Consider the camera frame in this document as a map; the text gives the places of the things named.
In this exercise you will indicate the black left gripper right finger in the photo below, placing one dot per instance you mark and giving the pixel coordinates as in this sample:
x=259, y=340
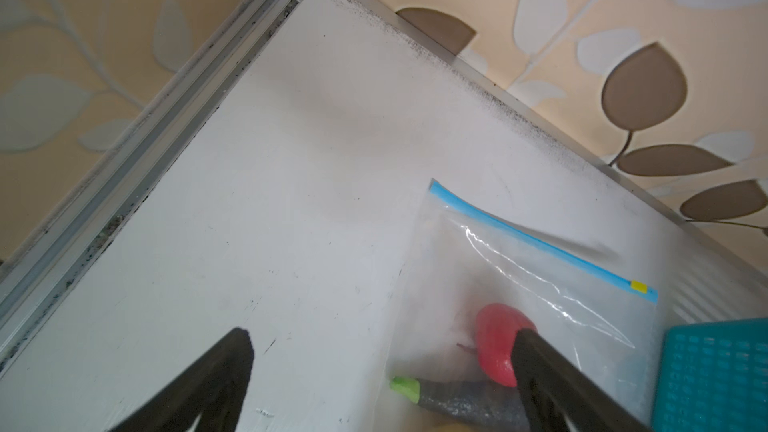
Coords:
x=557, y=397

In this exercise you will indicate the teal plastic basket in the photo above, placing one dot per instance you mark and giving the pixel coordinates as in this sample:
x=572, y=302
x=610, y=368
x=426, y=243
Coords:
x=713, y=377

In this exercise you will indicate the clear zip top bag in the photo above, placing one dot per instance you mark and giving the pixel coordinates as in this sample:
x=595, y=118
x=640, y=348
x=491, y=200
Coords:
x=462, y=259

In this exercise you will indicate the yellow zipper slider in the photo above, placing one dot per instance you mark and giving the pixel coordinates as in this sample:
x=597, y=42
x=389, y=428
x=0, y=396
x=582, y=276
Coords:
x=639, y=287

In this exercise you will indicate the dark toy eggplant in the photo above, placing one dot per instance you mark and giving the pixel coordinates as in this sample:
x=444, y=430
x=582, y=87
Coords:
x=481, y=403

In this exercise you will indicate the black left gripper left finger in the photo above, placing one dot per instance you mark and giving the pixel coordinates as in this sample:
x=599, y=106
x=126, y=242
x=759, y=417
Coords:
x=207, y=396

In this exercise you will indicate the red toy apple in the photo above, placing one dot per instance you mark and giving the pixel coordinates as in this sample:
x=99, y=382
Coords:
x=496, y=328

